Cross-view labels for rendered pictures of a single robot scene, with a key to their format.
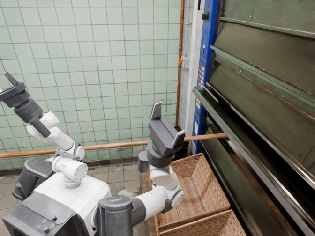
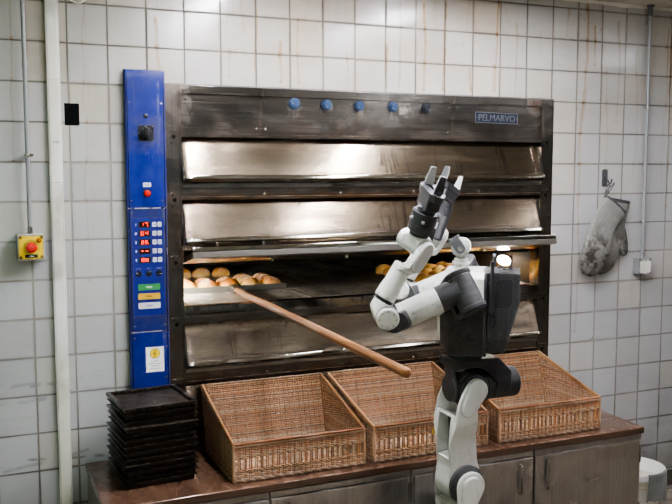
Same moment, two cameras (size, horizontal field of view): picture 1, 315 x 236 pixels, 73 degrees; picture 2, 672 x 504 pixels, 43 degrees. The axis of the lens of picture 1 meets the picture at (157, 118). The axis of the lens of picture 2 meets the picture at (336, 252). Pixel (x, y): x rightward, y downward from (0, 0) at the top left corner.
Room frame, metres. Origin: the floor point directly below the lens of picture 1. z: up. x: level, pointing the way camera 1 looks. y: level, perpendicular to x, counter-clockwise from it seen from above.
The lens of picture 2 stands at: (1.78, 3.16, 1.75)
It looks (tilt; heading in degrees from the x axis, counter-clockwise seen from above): 5 degrees down; 256
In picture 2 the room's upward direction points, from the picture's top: straight up
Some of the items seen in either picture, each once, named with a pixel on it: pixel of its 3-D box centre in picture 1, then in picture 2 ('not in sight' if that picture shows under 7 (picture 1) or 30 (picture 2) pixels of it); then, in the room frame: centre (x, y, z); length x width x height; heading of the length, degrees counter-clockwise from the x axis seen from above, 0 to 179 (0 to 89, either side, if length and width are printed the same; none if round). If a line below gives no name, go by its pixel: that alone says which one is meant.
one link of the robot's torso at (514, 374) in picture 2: not in sight; (481, 376); (0.49, 0.32, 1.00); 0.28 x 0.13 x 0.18; 9
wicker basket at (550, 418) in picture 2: not in sight; (520, 393); (-0.02, -0.38, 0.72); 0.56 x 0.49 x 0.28; 9
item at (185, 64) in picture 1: (185, 62); (30, 246); (2.10, -0.27, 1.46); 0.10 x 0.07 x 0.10; 9
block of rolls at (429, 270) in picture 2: not in sight; (437, 272); (0.12, -1.08, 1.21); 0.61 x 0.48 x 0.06; 99
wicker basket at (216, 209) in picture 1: (183, 191); (280, 423); (1.15, -0.20, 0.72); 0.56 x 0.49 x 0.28; 9
